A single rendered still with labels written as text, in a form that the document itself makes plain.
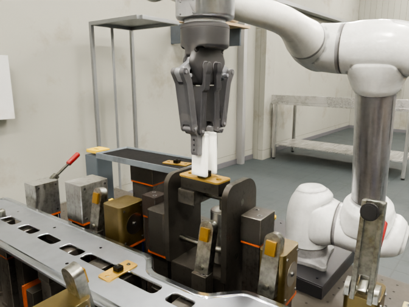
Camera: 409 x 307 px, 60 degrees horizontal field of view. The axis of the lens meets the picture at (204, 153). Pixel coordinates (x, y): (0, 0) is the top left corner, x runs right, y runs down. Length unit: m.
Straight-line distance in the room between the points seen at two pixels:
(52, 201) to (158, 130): 3.25
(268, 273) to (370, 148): 0.50
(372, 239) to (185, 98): 0.39
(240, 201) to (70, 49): 3.18
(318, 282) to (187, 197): 0.63
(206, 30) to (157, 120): 3.98
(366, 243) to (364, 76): 0.46
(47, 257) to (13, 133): 2.69
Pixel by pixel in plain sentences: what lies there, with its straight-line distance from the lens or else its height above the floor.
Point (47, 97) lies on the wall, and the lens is 3.68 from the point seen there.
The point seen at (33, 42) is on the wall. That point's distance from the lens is 3.65.
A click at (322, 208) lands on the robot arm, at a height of 0.98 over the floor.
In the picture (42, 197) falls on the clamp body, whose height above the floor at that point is 1.01.
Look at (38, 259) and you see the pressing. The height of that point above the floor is 1.00.
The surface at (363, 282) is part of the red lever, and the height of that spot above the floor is 1.07.
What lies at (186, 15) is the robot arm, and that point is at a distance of 0.55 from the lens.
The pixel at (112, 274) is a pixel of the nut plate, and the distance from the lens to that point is 0.83.
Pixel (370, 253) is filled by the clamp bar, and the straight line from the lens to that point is 0.68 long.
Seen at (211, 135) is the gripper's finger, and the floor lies 1.32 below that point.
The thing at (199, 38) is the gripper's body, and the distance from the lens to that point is 0.54.
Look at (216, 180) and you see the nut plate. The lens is 0.57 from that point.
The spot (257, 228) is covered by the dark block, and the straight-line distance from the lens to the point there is 0.78.
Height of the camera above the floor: 1.42
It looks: 12 degrees down
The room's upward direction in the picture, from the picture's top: straight up
